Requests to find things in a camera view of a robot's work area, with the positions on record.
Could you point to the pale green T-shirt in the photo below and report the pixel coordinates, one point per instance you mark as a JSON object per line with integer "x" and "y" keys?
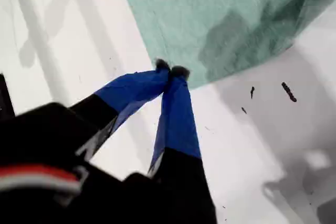
{"x": 210, "y": 11}

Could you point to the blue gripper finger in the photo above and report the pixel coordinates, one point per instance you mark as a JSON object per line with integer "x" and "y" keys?
{"x": 178, "y": 129}
{"x": 131, "y": 93}

